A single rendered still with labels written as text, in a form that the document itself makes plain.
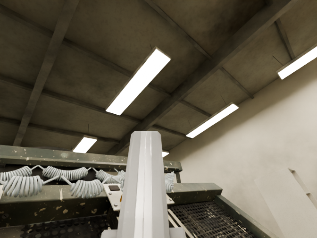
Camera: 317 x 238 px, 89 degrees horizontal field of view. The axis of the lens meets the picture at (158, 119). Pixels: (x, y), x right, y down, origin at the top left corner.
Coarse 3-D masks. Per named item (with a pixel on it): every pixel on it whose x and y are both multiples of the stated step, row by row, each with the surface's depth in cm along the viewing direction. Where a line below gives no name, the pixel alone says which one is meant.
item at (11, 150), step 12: (24, 156) 96; (36, 156) 100; (48, 156) 103; (60, 156) 108; (72, 156) 112; (84, 156) 118; (96, 156) 123; (108, 156) 129; (120, 156) 136; (96, 168) 122; (108, 168) 127; (180, 168) 173; (180, 180) 168
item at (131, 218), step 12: (144, 132) 10; (132, 144) 9; (144, 144) 9; (132, 156) 8; (144, 156) 8; (132, 168) 8; (144, 168) 8; (132, 180) 7; (144, 180) 7; (132, 192) 7; (132, 204) 6; (120, 216) 6; (132, 216) 6; (120, 228) 6; (132, 228) 6
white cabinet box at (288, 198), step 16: (272, 176) 278; (288, 176) 262; (272, 192) 272; (288, 192) 257; (304, 192) 244; (272, 208) 266; (288, 208) 252; (304, 208) 239; (288, 224) 248; (304, 224) 235
